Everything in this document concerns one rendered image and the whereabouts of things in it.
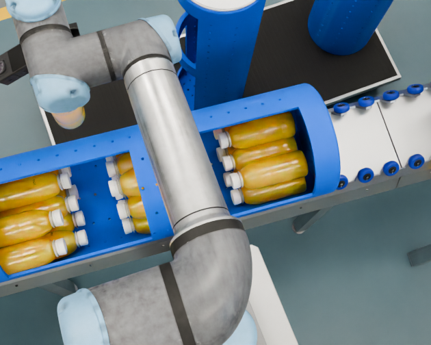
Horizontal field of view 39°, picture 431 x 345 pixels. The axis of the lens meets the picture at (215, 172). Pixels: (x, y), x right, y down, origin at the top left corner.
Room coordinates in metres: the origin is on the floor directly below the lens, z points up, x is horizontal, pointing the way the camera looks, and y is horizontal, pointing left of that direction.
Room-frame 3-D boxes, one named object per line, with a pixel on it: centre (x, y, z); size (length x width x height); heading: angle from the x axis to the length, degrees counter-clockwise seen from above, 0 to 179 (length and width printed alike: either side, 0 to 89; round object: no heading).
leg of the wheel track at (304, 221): (0.55, -0.39, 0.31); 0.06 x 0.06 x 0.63; 26
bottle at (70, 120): (0.43, 0.34, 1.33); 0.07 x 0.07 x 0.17
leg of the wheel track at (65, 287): (0.11, 0.49, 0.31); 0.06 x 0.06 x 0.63; 26
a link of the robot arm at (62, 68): (0.34, 0.24, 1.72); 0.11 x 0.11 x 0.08; 29
